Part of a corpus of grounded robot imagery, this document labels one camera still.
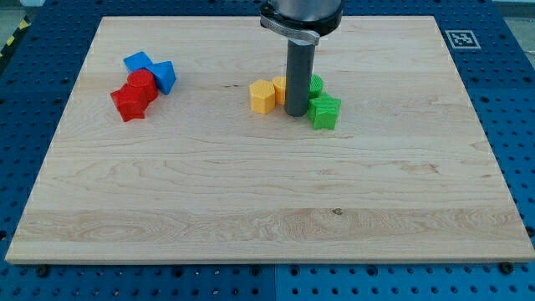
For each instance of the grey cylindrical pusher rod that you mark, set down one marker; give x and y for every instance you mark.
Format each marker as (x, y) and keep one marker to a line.
(299, 69)

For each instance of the yellow hexagon block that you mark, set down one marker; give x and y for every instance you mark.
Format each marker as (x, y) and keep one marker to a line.
(262, 96)

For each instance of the green cylinder block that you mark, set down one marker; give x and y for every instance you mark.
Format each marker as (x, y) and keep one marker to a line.
(316, 86)

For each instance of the green star block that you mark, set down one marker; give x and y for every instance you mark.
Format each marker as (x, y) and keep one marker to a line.
(323, 111)

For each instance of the blue triangle block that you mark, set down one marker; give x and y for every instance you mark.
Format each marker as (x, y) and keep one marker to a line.
(164, 75)

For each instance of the white fiducial marker tag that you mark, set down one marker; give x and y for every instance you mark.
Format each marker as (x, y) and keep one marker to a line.
(462, 39)

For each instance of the wooden board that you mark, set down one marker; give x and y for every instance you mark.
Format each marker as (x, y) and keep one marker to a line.
(406, 176)

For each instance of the blue cube block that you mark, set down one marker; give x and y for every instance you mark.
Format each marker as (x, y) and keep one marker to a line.
(137, 61)

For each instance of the red cylinder block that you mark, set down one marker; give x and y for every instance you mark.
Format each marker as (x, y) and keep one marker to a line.
(144, 79)

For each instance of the red star block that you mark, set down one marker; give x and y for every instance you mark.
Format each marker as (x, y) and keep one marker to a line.
(130, 101)

